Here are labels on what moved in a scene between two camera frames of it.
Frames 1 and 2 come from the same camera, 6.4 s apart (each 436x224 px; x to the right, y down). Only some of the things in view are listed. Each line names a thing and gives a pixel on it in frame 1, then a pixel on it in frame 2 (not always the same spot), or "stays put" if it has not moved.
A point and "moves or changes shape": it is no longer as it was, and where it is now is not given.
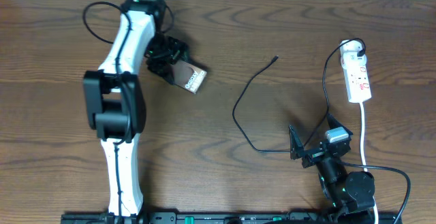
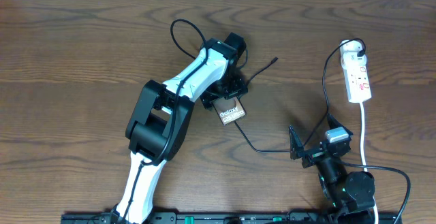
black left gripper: x=161 y=65 → x=212 y=94
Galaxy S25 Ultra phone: x=188 y=76 moves or changes shape
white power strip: x=355 y=73 stays put
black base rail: x=122 y=217 stays put
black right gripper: x=297 y=146 stays put
